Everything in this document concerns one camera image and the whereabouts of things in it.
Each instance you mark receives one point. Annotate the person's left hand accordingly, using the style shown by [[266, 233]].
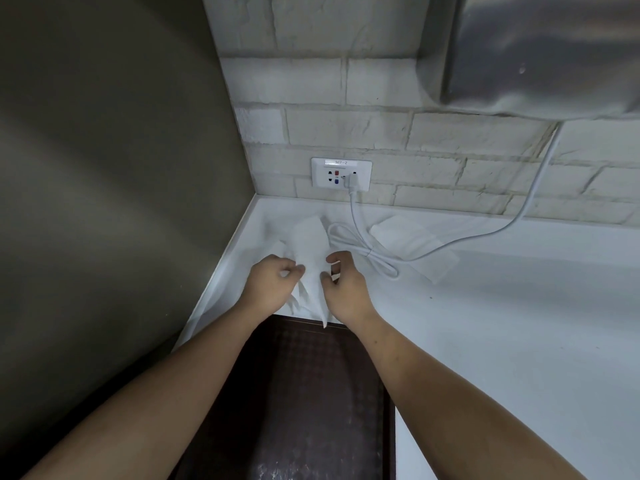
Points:
[[267, 287]]

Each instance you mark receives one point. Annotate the person's right hand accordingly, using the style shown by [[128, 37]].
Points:
[[350, 289]]

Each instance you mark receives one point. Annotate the person's right thumb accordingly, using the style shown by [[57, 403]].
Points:
[[327, 284]]

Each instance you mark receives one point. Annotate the person's left thumb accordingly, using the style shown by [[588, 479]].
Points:
[[295, 272]]

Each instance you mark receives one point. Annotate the white paper towel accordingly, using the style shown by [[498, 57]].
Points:
[[415, 244], [307, 264]]

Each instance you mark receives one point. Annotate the person's left forearm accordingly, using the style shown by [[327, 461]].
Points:
[[150, 399]]

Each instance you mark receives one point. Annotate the person's right forearm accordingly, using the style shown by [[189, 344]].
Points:
[[470, 409]]

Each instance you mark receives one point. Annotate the folded white paper towel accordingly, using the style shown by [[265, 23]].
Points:
[[415, 244]]

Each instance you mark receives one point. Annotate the white power plug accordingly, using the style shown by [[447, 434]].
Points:
[[349, 181]]

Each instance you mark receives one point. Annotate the white wall socket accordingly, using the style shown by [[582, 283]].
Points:
[[341, 174]]

